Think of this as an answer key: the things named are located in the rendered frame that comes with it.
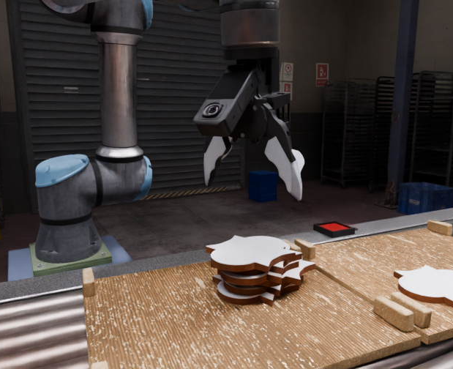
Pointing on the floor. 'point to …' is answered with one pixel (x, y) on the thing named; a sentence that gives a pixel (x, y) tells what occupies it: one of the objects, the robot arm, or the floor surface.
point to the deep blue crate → (424, 198)
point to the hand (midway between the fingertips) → (247, 195)
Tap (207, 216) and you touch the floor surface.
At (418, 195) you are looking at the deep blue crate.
